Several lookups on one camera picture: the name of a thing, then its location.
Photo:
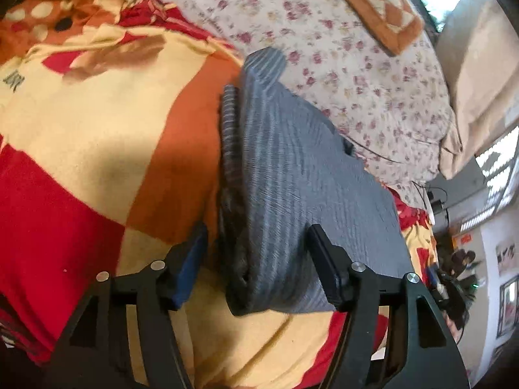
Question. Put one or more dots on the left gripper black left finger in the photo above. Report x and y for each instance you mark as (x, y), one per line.
(183, 263)

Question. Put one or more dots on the red orange cartoon blanket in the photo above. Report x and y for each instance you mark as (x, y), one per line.
(110, 153)

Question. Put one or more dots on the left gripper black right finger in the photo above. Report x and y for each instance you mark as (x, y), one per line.
(332, 264)

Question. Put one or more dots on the framed wall pictures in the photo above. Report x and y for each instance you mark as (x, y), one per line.
(507, 260)

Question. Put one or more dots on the dark cluttered desk items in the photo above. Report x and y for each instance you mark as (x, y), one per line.
(453, 293)

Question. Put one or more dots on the orange checkered pillow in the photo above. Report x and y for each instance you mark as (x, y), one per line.
(394, 23)

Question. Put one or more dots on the grey striped knit sweater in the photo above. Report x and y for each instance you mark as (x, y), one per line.
(285, 168)

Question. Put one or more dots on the floral white bed quilt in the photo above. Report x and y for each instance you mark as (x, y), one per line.
(395, 109)

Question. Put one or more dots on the window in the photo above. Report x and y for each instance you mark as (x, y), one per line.
(499, 165)

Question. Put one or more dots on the beige curtain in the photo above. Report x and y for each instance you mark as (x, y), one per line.
(478, 52)

